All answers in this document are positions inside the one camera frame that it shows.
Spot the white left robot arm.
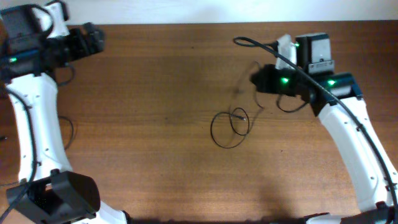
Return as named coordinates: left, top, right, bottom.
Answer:
left=1, top=1, right=131, bottom=223

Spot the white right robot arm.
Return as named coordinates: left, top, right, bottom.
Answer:
left=250, top=33, right=397, bottom=223

